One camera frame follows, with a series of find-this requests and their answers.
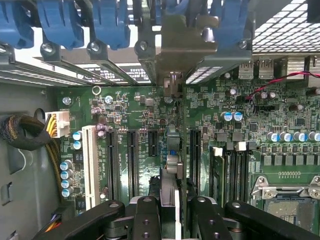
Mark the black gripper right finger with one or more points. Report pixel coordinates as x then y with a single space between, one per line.
207 220

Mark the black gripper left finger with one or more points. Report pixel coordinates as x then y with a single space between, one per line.
146 220

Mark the black RAM slot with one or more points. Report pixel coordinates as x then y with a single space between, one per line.
237 175
211 175
228 175
246 180

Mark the long expansion slot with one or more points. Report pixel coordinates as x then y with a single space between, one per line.
195 162
112 165
132 165

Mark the short expansion slot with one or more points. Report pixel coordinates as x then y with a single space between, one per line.
153 143

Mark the white PCI expansion slot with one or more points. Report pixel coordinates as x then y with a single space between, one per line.
90 165

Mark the CPU socket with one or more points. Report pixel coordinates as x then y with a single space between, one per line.
287 212

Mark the green motherboard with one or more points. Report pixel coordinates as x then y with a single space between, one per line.
140 110

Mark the white power connector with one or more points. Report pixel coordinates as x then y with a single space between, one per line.
61 123

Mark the open black PC case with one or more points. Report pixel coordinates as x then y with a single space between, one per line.
25 175

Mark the silver USB port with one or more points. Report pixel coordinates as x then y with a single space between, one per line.
246 71
266 71

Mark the blue card retention clip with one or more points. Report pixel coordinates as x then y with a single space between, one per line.
12 25
175 6
110 25
230 25
60 25

